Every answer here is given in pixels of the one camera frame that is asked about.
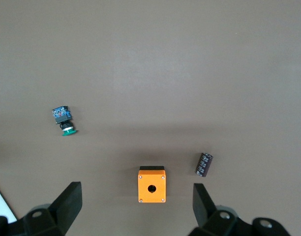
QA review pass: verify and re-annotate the dark cylindrical capacitor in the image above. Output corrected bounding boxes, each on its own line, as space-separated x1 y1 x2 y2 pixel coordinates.
195 152 214 177

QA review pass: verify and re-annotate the green push button switch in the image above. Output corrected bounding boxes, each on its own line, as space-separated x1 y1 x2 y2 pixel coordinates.
51 105 78 137

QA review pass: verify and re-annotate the orange button enclosure box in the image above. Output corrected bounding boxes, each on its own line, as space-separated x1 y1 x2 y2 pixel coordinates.
137 166 168 204

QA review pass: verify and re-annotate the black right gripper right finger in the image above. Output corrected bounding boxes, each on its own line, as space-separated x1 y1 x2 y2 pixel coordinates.
188 183 252 236

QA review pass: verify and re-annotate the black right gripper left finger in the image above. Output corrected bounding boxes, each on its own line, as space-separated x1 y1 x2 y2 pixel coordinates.
17 181 82 236

